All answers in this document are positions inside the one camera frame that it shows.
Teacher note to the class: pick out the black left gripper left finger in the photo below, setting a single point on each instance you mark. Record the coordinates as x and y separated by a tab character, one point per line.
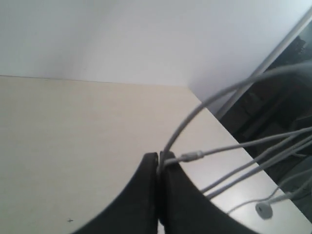
133	211

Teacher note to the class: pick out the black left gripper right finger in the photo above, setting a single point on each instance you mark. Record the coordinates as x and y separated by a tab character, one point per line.
185	210

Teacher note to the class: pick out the grey metal frame post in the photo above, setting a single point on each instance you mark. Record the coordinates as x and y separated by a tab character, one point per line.
300	26

